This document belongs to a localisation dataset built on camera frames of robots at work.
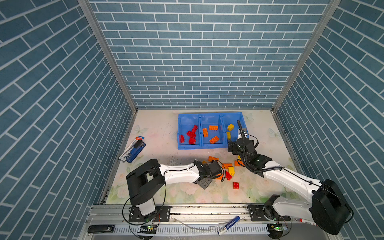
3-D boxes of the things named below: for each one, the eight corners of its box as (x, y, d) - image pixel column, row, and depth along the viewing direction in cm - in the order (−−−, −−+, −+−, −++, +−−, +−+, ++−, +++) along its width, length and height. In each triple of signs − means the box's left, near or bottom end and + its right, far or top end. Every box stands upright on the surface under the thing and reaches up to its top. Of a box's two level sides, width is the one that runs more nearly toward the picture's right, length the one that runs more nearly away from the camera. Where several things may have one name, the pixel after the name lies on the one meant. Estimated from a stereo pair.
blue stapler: (120, 161, 94) (118, 158, 91) (134, 137, 106) (132, 134, 103) (135, 164, 93) (133, 161, 90) (148, 140, 104) (146, 137, 101)
